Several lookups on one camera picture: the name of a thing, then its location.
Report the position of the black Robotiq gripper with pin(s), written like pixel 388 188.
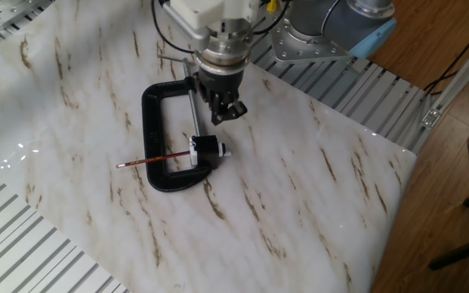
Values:
pixel 220 83

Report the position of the black white crank pencil sharpener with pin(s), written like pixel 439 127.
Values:
pixel 208 149

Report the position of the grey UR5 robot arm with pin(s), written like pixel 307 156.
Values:
pixel 340 16

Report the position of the red pencil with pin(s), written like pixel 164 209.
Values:
pixel 153 160

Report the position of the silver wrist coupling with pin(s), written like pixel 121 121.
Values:
pixel 224 45

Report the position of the black C-clamp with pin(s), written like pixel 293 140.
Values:
pixel 155 134

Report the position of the marble pattern mat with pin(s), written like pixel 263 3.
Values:
pixel 259 203

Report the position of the silver mounting plate with holes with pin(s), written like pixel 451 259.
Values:
pixel 308 49
pixel 6 10

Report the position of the black chair leg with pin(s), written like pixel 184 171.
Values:
pixel 462 252

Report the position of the white wrist adapter bracket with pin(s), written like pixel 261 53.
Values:
pixel 208 14

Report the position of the aluminium frame post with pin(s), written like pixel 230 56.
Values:
pixel 458 79

